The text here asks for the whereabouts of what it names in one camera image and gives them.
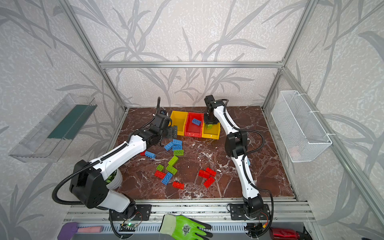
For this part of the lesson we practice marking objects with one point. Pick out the white wire mesh basket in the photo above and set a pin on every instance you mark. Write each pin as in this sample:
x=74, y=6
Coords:
x=302, y=133

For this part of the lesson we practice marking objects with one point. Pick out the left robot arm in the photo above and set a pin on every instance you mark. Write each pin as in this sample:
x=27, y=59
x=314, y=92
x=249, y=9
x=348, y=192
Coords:
x=88, y=181

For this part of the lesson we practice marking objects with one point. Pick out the small green lego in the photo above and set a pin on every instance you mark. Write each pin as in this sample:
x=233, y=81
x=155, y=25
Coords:
x=160, y=168

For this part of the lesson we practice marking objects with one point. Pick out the blue lego top brick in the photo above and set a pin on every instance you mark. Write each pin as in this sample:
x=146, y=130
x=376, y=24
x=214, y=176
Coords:
x=177, y=142

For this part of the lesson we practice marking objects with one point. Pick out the white pot with plant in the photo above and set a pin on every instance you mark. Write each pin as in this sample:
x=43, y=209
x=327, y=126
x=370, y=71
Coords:
x=115, y=180

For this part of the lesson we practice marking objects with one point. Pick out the blue lego upturned brick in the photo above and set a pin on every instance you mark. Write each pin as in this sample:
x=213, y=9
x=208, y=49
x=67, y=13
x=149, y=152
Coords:
x=177, y=147

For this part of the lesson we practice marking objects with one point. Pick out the yellow bin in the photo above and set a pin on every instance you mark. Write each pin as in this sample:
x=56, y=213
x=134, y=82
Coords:
x=179, y=119
x=213, y=133

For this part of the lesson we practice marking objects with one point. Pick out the red lego bottom brick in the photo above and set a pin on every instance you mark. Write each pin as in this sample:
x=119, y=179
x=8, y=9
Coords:
x=178, y=185

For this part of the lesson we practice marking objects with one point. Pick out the clear acrylic wall shelf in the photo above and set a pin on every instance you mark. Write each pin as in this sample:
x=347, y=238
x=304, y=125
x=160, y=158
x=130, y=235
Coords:
x=48, y=141

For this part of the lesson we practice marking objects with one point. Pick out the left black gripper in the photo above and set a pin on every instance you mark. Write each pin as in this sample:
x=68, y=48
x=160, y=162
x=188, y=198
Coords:
x=173, y=132

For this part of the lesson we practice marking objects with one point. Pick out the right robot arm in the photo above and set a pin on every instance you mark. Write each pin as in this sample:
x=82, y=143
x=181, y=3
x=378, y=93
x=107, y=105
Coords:
x=236, y=147

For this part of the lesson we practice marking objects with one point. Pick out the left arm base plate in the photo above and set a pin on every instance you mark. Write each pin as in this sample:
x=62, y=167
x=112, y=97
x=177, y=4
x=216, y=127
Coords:
x=139, y=212

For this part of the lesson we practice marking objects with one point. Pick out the red lego left brick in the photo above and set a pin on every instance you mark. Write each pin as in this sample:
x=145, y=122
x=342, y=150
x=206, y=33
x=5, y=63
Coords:
x=159, y=174

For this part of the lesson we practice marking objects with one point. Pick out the red lego cluster top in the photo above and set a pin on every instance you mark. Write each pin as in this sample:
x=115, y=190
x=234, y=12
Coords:
x=211, y=172

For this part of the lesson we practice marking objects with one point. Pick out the red middle bin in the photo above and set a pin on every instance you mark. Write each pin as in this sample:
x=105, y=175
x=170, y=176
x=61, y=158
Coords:
x=192, y=130

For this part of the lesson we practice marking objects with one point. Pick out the red lego cluster left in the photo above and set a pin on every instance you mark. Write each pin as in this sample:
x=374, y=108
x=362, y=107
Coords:
x=204, y=174

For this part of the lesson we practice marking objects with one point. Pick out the left yellow bin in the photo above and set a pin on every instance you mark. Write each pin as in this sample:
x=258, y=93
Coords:
x=179, y=119

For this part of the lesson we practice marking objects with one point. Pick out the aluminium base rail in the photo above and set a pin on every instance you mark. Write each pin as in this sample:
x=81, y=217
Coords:
x=209, y=210

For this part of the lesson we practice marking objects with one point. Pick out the red metallic tool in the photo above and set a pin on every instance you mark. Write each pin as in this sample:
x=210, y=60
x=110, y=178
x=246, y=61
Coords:
x=288, y=234

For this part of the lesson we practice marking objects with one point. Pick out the right yellow bin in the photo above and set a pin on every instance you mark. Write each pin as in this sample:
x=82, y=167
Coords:
x=213, y=133

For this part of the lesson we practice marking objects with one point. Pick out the red lego cluster bottom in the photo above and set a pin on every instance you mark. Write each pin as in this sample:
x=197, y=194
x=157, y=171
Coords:
x=209, y=182

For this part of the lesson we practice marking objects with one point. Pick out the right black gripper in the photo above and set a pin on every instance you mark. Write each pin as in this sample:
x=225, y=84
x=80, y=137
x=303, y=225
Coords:
x=211, y=120

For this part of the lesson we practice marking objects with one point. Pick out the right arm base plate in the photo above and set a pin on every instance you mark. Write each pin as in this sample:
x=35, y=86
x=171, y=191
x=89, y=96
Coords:
x=239, y=212

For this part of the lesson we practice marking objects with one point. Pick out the blue lego diagonal brick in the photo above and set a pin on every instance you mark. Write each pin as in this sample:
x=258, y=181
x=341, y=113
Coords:
x=168, y=146

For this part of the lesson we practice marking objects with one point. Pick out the green lego long diagonal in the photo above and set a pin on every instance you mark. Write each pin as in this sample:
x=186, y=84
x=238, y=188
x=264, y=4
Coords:
x=173, y=161

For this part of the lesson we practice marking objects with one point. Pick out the green work glove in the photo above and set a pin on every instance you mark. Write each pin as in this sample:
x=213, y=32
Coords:
x=180, y=227

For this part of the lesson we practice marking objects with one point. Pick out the red lego brick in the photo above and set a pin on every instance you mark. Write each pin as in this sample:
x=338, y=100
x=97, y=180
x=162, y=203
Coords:
x=159, y=174
x=178, y=185

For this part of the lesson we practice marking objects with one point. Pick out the red lego cluster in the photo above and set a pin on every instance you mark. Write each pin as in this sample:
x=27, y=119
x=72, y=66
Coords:
x=204, y=174
x=211, y=172
x=209, y=182

